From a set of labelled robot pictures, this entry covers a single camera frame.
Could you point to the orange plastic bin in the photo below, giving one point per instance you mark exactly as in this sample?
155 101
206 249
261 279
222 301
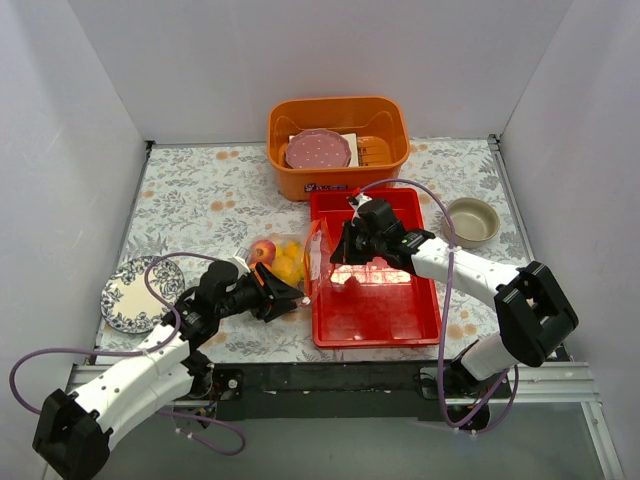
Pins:
335 143

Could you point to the yellow green mango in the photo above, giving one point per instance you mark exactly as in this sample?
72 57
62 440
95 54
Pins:
291 249

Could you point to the red plastic tray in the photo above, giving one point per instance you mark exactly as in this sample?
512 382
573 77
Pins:
373 306

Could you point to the orange tangerine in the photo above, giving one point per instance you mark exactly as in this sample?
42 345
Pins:
254 266

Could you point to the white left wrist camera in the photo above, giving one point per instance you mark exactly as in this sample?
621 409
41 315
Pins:
241 264

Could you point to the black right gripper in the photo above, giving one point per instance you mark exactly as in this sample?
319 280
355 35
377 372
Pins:
354 244

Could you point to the beige ceramic bowl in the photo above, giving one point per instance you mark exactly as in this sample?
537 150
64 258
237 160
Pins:
475 222

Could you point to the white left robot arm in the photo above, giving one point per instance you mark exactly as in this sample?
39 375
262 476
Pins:
76 431

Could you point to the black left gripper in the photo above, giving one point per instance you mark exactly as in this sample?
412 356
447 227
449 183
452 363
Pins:
265 292

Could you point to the pink dotted plate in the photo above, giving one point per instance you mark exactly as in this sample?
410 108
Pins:
318 150

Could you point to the yellow lemon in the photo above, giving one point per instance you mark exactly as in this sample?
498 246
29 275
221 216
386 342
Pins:
287 269

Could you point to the blue floral plate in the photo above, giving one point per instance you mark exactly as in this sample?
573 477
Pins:
127 305

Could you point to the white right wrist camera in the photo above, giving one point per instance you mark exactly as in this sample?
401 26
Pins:
357 203

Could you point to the clear zip top bag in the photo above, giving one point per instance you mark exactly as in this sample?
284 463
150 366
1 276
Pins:
316 268

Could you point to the red pomegranate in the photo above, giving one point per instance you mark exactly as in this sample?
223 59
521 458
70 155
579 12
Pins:
262 251

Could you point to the floral tablecloth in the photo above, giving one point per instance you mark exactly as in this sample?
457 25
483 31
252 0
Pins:
195 203

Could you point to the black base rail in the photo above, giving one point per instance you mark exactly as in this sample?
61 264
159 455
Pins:
402 389

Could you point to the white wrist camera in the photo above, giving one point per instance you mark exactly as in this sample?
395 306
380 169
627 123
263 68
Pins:
241 264
357 203

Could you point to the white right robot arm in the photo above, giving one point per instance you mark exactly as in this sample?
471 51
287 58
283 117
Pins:
533 313

